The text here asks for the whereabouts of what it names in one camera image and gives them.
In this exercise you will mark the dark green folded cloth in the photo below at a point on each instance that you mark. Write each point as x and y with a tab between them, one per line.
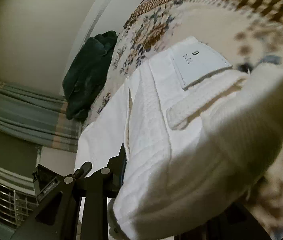
87	74

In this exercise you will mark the metal window grille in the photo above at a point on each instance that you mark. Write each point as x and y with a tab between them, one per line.
15	206

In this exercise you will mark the white pants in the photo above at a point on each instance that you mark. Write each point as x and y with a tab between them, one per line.
197	135

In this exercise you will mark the grey striped curtain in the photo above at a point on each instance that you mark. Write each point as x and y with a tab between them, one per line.
37	117

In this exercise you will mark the floral bed sheet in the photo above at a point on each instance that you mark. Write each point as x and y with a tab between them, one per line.
245	32

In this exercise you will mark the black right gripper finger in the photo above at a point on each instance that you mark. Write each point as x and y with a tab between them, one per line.
78	199

